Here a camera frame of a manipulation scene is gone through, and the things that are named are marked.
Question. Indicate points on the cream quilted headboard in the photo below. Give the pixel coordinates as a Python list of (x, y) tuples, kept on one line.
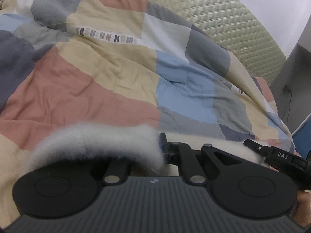
[(235, 27)]

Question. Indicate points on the person's right hand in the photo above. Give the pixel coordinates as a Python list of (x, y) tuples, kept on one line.
[(302, 214)]

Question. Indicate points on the white fluffy fleece garment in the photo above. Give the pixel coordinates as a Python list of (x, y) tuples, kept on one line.
[(87, 141)]

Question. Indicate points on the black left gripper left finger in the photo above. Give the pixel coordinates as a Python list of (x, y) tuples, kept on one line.
[(67, 187)]

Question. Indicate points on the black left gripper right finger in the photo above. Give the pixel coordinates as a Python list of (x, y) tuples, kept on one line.
[(235, 177)]

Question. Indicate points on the patchwork checkered duvet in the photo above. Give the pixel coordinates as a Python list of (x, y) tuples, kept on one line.
[(120, 63)]

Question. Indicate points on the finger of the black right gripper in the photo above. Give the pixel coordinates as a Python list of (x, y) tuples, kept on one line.
[(297, 168)]

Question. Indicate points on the blue storage box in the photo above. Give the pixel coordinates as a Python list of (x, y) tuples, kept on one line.
[(302, 140)]

